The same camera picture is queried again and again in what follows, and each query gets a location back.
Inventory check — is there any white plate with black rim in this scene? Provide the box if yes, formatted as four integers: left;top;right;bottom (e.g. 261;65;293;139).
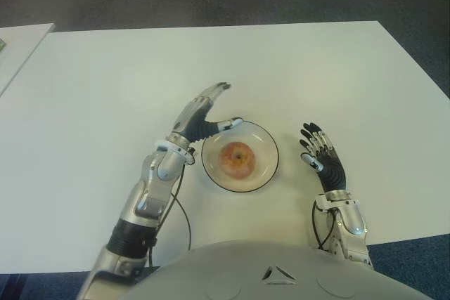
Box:
200;119;281;194

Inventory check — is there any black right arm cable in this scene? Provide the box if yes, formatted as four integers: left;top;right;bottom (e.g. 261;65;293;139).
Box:
311;204;335;251

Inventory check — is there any grey robot torso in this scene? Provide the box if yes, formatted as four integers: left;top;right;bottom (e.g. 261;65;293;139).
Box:
115;238;434;300

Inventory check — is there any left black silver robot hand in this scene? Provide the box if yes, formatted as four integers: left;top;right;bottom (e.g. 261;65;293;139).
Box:
170;82;245;147

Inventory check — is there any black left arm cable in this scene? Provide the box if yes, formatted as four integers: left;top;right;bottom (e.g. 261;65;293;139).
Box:
146;161;193;267

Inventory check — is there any white side table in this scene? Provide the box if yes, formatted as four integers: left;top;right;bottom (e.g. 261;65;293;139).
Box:
0;22;56;98

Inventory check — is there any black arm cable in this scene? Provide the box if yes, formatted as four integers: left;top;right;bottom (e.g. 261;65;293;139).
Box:
146;161;193;267
311;204;335;251

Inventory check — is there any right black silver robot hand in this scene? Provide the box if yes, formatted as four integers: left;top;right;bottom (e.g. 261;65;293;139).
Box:
298;122;349;194

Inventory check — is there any red yellow apple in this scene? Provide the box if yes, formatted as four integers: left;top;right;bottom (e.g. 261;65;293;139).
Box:
219;141;257;178

